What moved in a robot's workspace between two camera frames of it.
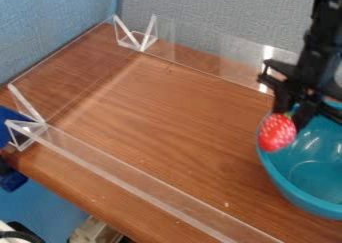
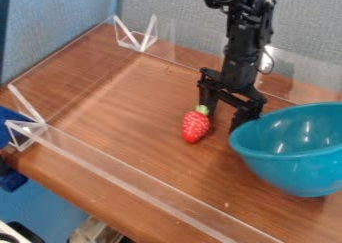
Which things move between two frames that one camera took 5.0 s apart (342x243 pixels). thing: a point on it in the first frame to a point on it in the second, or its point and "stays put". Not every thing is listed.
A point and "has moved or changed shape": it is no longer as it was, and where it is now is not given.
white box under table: x=94 y=231 stays put
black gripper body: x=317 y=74 to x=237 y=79
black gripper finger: x=284 y=100 to x=207 y=97
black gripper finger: x=304 y=114 to x=246 y=113
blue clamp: x=11 y=179 stays put
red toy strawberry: x=277 y=131 to x=195 y=124
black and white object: x=14 y=232 stays put
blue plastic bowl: x=306 y=170 has moved or changed shape
